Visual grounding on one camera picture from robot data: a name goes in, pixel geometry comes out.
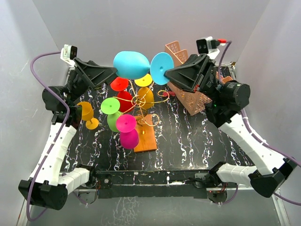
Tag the pink plastic file organizer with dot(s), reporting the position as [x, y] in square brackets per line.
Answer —
[194, 102]

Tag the small red object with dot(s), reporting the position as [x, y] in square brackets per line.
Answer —
[171, 94]

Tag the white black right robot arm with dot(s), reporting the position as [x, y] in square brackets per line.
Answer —
[271, 169]

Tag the gold wire glass rack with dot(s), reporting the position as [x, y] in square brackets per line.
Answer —
[138, 101]

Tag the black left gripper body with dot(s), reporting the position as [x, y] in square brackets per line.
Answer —
[78, 85]

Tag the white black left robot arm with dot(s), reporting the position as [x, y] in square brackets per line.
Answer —
[54, 146]

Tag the yellow-base orange wine glass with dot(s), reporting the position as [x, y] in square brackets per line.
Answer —
[145, 91]

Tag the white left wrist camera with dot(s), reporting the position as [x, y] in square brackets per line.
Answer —
[68, 53]

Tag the magenta wine glass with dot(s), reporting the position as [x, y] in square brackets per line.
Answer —
[126, 124]

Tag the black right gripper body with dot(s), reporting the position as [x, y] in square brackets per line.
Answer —
[210, 84]

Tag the blue wine glass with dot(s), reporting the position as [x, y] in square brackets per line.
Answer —
[134, 65]

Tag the red wine glass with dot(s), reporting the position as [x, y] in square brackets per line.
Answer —
[124, 97]

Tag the orange wooden rack base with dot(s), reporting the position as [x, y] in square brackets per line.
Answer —
[146, 134]

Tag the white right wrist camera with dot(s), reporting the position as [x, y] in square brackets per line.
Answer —
[208, 46]

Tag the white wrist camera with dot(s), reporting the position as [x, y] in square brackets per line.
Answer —
[68, 53]
[208, 46]

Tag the green wine glass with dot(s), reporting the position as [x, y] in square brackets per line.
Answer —
[110, 107]

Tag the black metal base frame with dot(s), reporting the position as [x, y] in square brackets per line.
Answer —
[175, 183]

